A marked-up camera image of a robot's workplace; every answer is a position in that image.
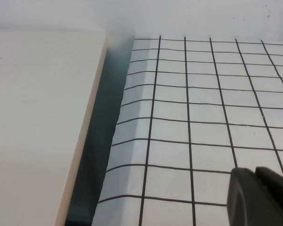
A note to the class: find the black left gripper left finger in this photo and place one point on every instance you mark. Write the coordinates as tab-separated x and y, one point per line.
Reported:
245	200

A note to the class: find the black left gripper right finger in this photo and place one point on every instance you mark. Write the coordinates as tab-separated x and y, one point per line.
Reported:
280	197

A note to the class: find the white black-grid tablecloth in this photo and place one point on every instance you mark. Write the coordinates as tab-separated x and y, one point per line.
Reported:
202	106

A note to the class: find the white board with beige edge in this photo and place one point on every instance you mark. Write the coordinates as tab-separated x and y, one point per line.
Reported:
37	117

